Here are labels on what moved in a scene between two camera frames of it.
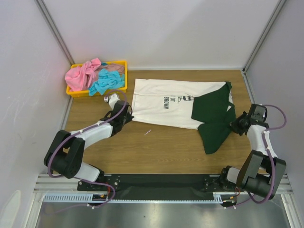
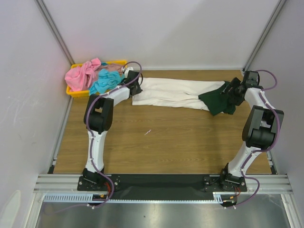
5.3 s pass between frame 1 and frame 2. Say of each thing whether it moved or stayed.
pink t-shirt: stayed
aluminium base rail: stayed
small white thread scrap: stayed
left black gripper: moved
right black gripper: moved
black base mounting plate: stayed
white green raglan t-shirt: moved
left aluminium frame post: stayed
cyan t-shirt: stayed
